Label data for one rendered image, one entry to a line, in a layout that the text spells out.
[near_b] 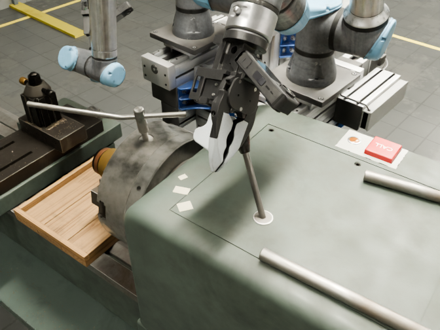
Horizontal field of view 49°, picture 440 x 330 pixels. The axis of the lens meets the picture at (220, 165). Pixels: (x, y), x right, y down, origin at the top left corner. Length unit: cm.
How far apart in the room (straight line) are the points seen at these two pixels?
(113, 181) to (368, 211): 54
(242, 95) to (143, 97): 295
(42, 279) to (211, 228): 103
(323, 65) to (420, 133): 213
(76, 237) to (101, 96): 244
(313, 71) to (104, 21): 61
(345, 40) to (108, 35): 66
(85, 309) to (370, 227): 105
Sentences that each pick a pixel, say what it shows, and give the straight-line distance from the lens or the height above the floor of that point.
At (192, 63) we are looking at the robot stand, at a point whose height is 109.
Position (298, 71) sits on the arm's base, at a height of 120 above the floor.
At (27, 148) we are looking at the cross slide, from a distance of 161.
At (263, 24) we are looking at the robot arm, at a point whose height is 158.
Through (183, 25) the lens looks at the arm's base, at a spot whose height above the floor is 121.
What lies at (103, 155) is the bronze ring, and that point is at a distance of 127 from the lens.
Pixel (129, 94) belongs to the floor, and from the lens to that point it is 372.
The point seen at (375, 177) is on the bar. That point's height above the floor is 127.
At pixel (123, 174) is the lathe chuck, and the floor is 120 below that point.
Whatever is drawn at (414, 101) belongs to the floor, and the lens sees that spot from 386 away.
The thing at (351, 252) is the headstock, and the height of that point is 125.
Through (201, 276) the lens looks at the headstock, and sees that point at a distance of 86.
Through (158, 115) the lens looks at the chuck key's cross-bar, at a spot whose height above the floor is 131.
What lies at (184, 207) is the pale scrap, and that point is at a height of 126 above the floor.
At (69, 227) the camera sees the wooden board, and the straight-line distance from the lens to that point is 143.
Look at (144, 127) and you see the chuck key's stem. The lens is 106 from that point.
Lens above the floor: 187
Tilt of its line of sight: 39 degrees down
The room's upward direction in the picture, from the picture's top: straight up
